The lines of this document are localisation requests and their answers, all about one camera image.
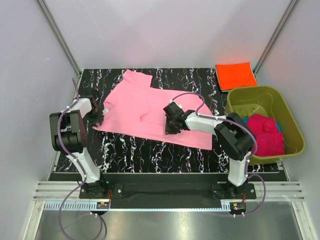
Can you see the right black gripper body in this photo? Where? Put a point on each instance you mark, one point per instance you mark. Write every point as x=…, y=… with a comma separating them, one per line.
x=170, y=127

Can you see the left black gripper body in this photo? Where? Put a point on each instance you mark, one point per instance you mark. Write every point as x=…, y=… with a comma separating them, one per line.
x=95, y=116

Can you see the light pink t shirt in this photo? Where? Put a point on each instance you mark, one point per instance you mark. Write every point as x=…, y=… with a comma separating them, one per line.
x=136, y=109

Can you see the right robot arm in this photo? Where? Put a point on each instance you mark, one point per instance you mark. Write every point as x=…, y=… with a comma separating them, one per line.
x=235, y=138

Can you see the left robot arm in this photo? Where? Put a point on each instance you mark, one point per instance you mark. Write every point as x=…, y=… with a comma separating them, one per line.
x=69, y=137

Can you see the black marbled table mat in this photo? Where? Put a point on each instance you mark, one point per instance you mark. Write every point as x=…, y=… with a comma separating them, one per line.
x=120, y=153

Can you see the blue t shirt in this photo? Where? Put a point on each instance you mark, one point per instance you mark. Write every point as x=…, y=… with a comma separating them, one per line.
x=246, y=119

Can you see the folded orange t shirt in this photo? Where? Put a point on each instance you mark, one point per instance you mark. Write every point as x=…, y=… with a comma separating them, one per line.
x=231, y=76

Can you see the olive green plastic bin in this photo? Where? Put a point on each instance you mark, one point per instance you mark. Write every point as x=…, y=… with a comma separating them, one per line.
x=268, y=101

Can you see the magenta t shirt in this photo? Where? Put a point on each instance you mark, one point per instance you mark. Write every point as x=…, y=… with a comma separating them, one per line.
x=270, y=140

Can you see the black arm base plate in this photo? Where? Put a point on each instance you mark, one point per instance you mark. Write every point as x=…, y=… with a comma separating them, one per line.
x=165, y=201

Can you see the aluminium frame rail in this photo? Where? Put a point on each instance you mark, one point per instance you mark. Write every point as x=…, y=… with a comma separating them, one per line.
x=276, y=191

